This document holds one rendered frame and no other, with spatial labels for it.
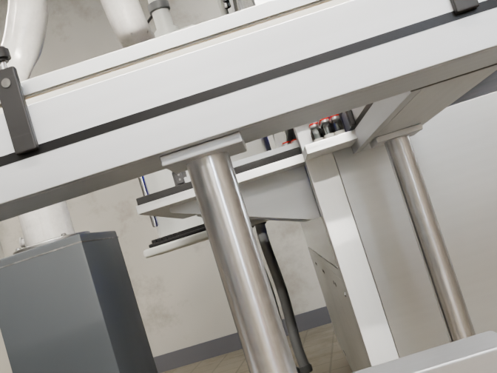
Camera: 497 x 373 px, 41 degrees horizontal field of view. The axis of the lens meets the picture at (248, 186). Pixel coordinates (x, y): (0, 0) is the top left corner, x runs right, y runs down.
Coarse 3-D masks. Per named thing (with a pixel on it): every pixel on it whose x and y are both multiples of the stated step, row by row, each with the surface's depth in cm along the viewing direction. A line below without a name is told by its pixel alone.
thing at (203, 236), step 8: (200, 232) 231; (176, 240) 233; (184, 240) 232; (192, 240) 231; (200, 240) 231; (152, 248) 234; (160, 248) 233; (168, 248) 232; (176, 248) 232; (144, 256) 234; (152, 256) 236
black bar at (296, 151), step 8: (280, 152) 156; (288, 152) 156; (296, 152) 156; (264, 160) 156; (272, 160) 156; (280, 160) 156; (240, 168) 156; (248, 168) 156; (184, 184) 157; (160, 192) 157; (168, 192) 157; (176, 192) 157; (136, 200) 157; (144, 200) 157; (152, 200) 157
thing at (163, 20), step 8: (152, 0) 266; (160, 0) 265; (152, 8) 265; (160, 8) 265; (168, 8) 268; (152, 16) 268; (160, 16) 265; (168, 16) 266; (160, 24) 265; (168, 24) 265; (160, 32) 263; (168, 32) 263
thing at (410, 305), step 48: (480, 96) 150; (432, 144) 150; (480, 144) 149; (384, 192) 150; (432, 192) 149; (480, 192) 149; (384, 240) 149; (480, 240) 148; (336, 288) 193; (384, 288) 149; (480, 288) 148; (432, 336) 147
